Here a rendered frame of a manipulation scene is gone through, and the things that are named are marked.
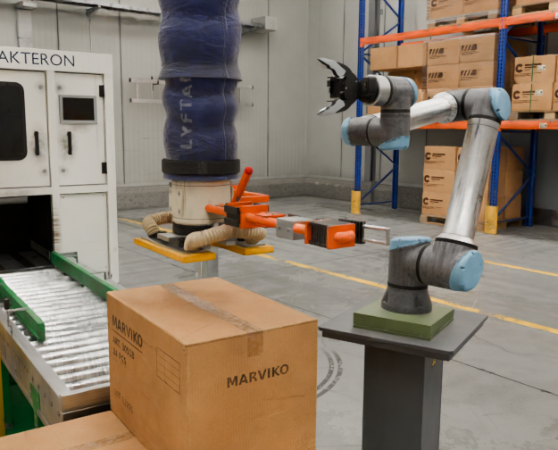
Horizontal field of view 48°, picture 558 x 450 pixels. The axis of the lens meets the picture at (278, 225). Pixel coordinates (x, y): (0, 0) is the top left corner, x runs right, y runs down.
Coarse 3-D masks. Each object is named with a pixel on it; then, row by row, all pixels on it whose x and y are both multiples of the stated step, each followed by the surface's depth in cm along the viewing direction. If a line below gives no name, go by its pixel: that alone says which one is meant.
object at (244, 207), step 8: (224, 208) 165; (232, 208) 162; (240, 208) 160; (248, 208) 161; (256, 208) 162; (264, 208) 164; (232, 216) 164; (240, 216) 160; (232, 224) 162; (240, 224) 161; (248, 224) 161
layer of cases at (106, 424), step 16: (96, 416) 204; (112, 416) 204; (32, 432) 193; (48, 432) 193; (64, 432) 193; (80, 432) 193; (96, 432) 193; (112, 432) 193; (128, 432) 193; (0, 448) 183; (16, 448) 183; (32, 448) 183; (48, 448) 183; (64, 448) 183; (80, 448) 183; (96, 448) 183; (112, 448) 183; (128, 448) 184; (144, 448) 184
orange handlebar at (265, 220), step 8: (248, 192) 212; (240, 200) 197; (248, 200) 199; (256, 200) 200; (264, 200) 202; (208, 208) 176; (216, 208) 173; (248, 216) 159; (256, 216) 157; (264, 216) 153; (272, 216) 154; (280, 216) 156; (256, 224) 156; (264, 224) 154; (272, 224) 150; (296, 224) 143; (296, 232) 143; (344, 232) 132; (352, 232) 133; (336, 240) 132; (344, 240) 132; (352, 240) 134
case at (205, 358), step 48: (144, 288) 207; (192, 288) 207; (240, 288) 208; (144, 336) 177; (192, 336) 160; (240, 336) 162; (288, 336) 170; (144, 384) 180; (192, 384) 156; (240, 384) 164; (288, 384) 173; (144, 432) 183; (192, 432) 158; (240, 432) 166; (288, 432) 175
